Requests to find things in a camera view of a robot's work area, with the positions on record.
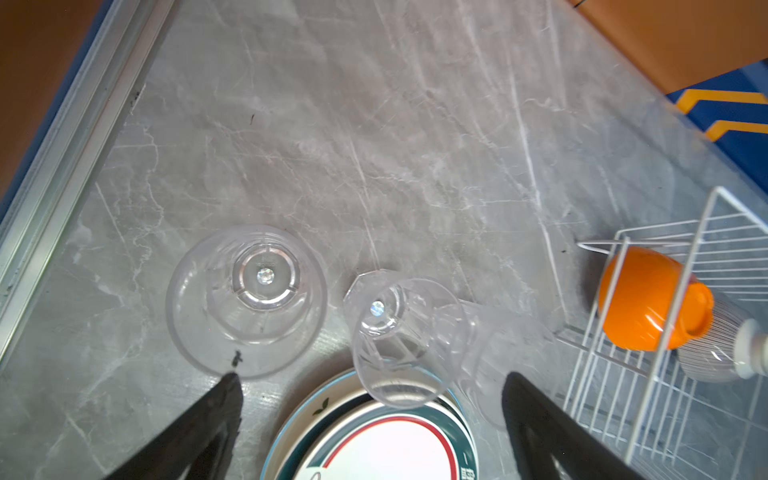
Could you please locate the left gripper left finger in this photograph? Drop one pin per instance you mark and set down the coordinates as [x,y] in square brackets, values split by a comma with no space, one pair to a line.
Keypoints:
[199,444]

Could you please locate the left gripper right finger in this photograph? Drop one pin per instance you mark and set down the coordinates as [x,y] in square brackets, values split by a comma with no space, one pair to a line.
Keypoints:
[545,439]

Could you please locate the dark green rimmed plate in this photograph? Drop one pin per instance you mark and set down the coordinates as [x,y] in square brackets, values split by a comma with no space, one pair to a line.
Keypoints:
[312,438]

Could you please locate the large clear glass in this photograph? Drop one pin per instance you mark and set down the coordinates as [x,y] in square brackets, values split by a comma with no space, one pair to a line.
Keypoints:
[248,299]

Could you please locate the blue rimmed white plate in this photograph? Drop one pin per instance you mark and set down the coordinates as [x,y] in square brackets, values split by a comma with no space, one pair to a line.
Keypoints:
[288,432]

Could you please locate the clear faceted glass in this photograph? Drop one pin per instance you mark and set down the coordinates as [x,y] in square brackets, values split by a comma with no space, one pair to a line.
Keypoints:
[409,336]

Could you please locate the orange bowl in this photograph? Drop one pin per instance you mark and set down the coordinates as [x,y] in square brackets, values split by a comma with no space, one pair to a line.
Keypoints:
[645,289]

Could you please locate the clear plastic cup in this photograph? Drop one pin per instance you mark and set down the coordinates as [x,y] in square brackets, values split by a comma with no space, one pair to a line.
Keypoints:
[502,342]

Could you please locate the green red rimmed plate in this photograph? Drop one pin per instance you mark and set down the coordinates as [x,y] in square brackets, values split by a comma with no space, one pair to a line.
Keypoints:
[379,442]

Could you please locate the striped bowl white base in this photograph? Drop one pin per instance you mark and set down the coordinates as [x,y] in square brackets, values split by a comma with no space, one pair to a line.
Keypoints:
[735,347]

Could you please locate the white wire dish rack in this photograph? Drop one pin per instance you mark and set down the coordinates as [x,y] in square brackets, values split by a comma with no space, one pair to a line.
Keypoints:
[670,370]

